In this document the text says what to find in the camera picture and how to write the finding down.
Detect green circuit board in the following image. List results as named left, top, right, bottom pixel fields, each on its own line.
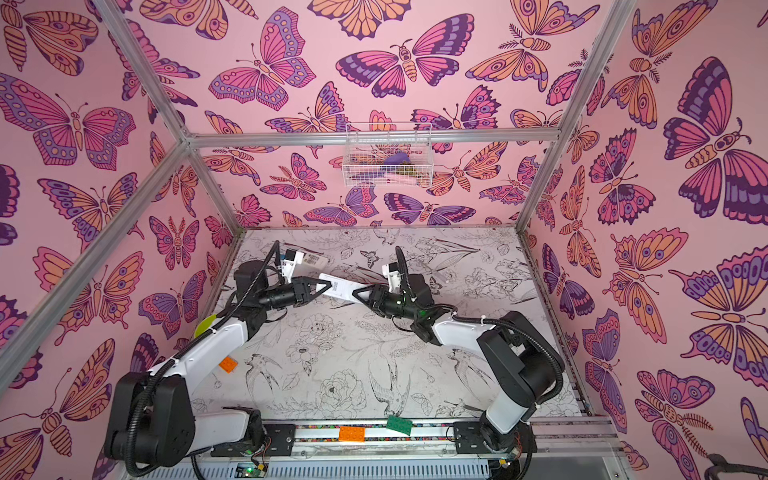
left=235, top=463, right=268, bottom=479

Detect orange lego brick on rail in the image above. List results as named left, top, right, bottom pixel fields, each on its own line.
left=338, top=426, right=366, bottom=443

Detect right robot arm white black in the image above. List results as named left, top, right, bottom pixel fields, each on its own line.
left=352, top=285, right=564, bottom=452

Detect white remote control far left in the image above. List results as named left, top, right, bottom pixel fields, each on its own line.
left=300, top=252, right=330, bottom=271

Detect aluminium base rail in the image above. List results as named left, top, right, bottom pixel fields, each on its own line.
left=176, top=417, right=633, bottom=479

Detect white remote control with batteries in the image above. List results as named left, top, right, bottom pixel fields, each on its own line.
left=319, top=273, right=365, bottom=303

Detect purple object in basket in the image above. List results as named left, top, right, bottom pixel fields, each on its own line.
left=381, top=151, right=411, bottom=169

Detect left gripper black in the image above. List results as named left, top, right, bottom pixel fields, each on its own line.
left=255, top=279, right=330, bottom=315

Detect orange lego brick on table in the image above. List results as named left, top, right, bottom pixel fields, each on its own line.
left=219, top=356, right=238, bottom=373

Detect white wire basket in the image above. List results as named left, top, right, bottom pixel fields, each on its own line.
left=340, top=122, right=435, bottom=189

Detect green lego brick on rail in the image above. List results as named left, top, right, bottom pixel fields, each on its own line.
left=386, top=415, right=413, bottom=436

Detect lime green bowl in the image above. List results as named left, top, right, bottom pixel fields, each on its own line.
left=193, top=314, right=217, bottom=339

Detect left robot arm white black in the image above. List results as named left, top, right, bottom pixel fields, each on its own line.
left=102, top=261, right=332, bottom=477

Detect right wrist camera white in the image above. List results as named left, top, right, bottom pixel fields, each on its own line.
left=382, top=262, right=409, bottom=294

